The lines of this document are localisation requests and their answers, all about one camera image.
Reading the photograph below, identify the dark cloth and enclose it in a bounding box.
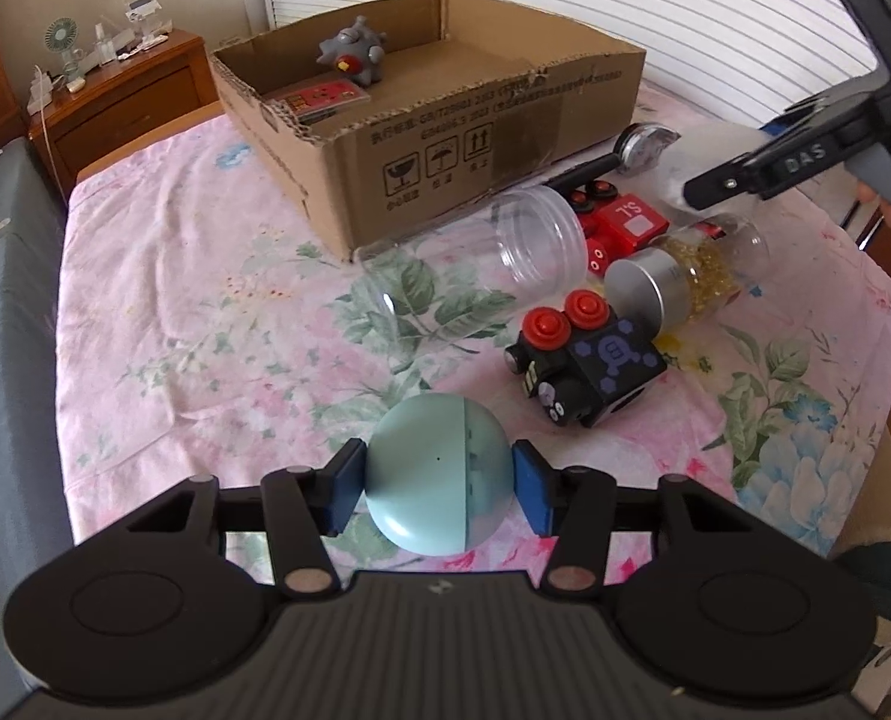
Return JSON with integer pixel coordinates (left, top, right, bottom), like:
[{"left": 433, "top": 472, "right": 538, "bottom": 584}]
[{"left": 835, "top": 540, "right": 891, "bottom": 623}]

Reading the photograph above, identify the red card pack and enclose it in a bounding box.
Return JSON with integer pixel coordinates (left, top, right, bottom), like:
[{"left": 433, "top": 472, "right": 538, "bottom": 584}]
[{"left": 271, "top": 79, "right": 371, "bottom": 128}]

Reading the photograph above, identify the pink floral sheet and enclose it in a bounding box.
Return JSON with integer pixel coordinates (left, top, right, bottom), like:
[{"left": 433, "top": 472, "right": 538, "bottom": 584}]
[{"left": 59, "top": 82, "right": 891, "bottom": 601}]

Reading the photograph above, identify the white power cable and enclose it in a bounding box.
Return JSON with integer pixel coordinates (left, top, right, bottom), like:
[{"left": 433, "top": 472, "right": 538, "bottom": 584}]
[{"left": 36, "top": 101, "right": 60, "bottom": 188}]

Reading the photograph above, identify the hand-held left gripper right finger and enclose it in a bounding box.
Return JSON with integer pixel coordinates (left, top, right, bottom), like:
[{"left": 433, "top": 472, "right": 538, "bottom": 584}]
[{"left": 512, "top": 441, "right": 746, "bottom": 593}]

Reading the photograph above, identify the wooden nightstand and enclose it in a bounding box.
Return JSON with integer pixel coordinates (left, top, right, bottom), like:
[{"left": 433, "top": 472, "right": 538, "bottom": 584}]
[{"left": 29, "top": 28, "right": 225, "bottom": 181}]

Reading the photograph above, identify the white translucent plastic container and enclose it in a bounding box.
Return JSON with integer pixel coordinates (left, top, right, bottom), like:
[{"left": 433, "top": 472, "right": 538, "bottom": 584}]
[{"left": 651, "top": 124, "right": 772, "bottom": 215}]

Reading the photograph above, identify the black handle metal head tool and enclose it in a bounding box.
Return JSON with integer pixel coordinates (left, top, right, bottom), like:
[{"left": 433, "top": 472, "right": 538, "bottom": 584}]
[{"left": 542, "top": 124, "right": 679, "bottom": 200}]

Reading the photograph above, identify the blue-grey bed sheet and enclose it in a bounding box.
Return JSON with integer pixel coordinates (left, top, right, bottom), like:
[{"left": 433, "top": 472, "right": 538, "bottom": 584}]
[{"left": 0, "top": 139, "right": 79, "bottom": 698}]

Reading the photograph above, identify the clear plastic jar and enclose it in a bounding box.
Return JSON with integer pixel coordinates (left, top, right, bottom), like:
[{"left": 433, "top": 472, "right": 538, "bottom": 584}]
[{"left": 351, "top": 187, "right": 590, "bottom": 376}]

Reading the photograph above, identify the red toy train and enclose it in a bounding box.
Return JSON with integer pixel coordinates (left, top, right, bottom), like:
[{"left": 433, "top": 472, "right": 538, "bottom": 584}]
[{"left": 565, "top": 180, "right": 673, "bottom": 282}]

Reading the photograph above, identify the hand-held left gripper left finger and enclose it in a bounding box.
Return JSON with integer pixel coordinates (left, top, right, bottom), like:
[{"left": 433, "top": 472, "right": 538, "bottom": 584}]
[{"left": 126, "top": 439, "right": 367, "bottom": 593}]

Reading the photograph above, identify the small green desk fan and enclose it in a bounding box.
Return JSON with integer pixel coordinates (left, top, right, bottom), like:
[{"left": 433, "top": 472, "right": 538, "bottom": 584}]
[{"left": 44, "top": 19, "right": 90, "bottom": 83}]

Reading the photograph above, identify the black toy train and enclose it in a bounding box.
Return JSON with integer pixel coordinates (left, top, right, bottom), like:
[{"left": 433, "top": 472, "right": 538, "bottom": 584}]
[{"left": 503, "top": 291, "right": 670, "bottom": 430}]

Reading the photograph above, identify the brown cardboard box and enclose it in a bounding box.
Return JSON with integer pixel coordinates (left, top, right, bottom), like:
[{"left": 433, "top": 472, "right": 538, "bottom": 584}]
[{"left": 211, "top": 0, "right": 647, "bottom": 263}]

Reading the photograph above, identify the teal egg-shaped capsule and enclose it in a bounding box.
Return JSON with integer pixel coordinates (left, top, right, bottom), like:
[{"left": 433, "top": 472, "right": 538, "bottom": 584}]
[{"left": 364, "top": 394, "right": 517, "bottom": 556}]

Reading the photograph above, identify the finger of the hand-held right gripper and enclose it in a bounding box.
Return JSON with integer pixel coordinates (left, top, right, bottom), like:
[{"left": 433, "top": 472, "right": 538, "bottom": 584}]
[
  {"left": 758, "top": 86, "right": 850, "bottom": 140},
  {"left": 681, "top": 146, "right": 772, "bottom": 209}
]

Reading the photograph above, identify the grey round toy figure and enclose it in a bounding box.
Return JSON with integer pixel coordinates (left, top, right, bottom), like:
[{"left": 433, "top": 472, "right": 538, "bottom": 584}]
[{"left": 316, "top": 15, "right": 388, "bottom": 89}]

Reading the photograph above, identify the phone on clear stand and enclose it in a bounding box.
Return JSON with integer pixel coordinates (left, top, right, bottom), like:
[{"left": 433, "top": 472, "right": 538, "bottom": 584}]
[{"left": 122, "top": 0, "right": 172, "bottom": 38}]

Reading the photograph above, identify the capsule jar with silver lid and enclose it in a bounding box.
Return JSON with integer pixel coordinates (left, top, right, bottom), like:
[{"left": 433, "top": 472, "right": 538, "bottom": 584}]
[{"left": 604, "top": 211, "right": 770, "bottom": 335}]

